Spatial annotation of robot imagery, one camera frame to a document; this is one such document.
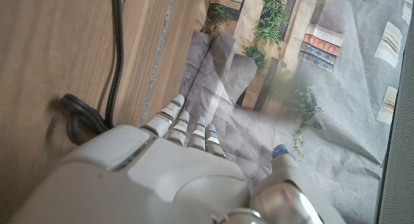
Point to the printed backdrop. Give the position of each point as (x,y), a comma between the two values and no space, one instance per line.
(339,97)

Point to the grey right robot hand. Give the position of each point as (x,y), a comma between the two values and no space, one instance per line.
(136,185)

